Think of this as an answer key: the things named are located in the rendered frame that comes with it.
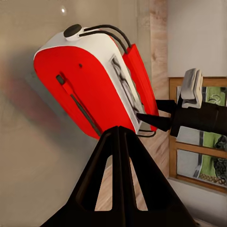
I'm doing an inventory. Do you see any radio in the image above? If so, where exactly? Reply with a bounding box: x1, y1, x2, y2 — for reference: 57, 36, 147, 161
34, 24, 159, 140

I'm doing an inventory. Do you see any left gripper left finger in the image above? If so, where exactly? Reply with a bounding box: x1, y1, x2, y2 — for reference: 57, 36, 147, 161
55, 126, 126, 227

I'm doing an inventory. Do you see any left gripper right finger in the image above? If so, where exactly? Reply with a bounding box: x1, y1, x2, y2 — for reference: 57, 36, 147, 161
119, 126, 199, 227

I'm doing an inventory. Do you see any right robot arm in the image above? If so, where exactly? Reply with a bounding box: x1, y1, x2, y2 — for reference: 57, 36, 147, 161
136, 68, 227, 137

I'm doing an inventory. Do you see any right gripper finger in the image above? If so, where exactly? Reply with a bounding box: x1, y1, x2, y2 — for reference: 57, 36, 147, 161
156, 100, 177, 114
136, 111, 175, 132

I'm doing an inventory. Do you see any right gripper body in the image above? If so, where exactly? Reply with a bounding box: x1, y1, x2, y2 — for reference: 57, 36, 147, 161
170, 95, 218, 137

